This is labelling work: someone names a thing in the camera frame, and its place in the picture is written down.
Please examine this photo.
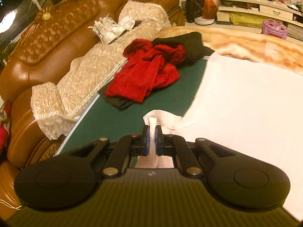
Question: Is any pale pink cloth garment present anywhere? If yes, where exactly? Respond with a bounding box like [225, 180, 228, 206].
[143, 53, 302, 220]

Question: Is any red fuzzy garment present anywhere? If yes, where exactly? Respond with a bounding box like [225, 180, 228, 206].
[105, 38, 185, 103]

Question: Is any beige lace sofa cover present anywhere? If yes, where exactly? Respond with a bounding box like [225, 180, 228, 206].
[31, 1, 170, 140]

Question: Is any dark black-green garment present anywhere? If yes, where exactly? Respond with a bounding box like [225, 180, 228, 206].
[98, 32, 214, 110]

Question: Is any white sneaker near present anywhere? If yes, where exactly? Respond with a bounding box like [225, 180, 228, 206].
[87, 21, 118, 45]

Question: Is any white sneaker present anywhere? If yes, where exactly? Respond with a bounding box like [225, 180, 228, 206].
[99, 16, 136, 37]
[87, 21, 118, 45]

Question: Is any white sneaker far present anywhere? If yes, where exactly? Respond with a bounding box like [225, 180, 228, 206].
[99, 16, 136, 37]

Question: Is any white round robot vacuum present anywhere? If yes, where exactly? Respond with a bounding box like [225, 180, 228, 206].
[194, 16, 215, 26]

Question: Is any brown leather sofa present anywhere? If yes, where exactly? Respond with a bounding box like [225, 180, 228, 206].
[0, 0, 186, 222]

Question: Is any dark mesh basket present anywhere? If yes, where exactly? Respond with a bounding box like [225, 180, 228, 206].
[185, 0, 204, 23]

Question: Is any orange plastic bag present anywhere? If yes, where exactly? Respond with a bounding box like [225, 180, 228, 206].
[202, 0, 218, 19]

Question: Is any purple plastic stool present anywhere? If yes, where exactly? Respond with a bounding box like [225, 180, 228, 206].
[261, 19, 287, 40]

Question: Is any green mat with metal frame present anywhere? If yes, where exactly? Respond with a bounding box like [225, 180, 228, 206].
[56, 59, 206, 154]

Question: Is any white wall shelf cabinet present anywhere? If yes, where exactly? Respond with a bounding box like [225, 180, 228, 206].
[217, 0, 302, 40]

